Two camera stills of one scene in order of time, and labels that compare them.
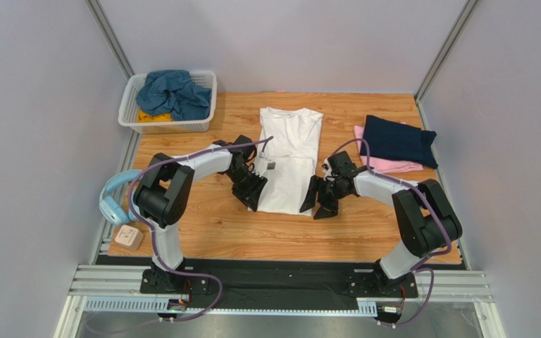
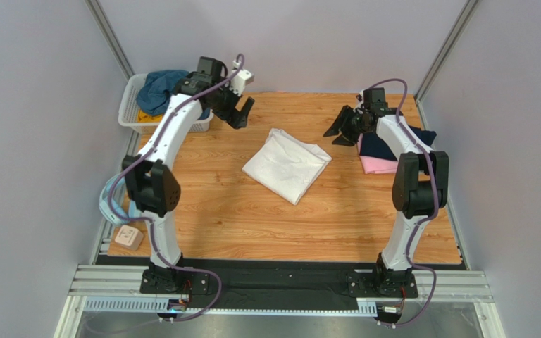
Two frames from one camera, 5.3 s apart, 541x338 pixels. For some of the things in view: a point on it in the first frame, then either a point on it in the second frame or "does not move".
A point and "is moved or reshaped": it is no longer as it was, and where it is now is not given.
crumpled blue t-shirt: x=164 y=91 does not move
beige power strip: x=128 y=236 does not move
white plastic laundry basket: x=128 y=110 does not move
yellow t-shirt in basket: x=143 y=117 does not move
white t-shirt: x=290 y=139 is moved or reshaped
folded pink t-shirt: x=383 y=165 does not move
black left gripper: x=250 y=194 → x=239 y=119
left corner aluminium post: x=110 y=38 does not move
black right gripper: x=329 y=188 → x=351 y=122
